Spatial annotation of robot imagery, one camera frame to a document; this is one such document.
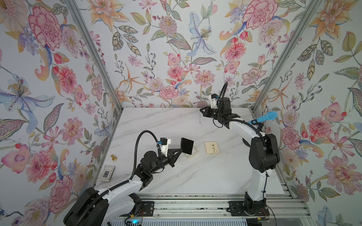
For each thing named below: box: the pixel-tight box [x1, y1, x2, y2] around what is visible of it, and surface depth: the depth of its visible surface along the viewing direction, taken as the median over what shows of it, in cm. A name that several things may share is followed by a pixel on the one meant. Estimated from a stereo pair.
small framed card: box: [98, 164, 116, 182], surface depth 87 cm
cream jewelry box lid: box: [203, 141, 221, 155], surface depth 97 cm
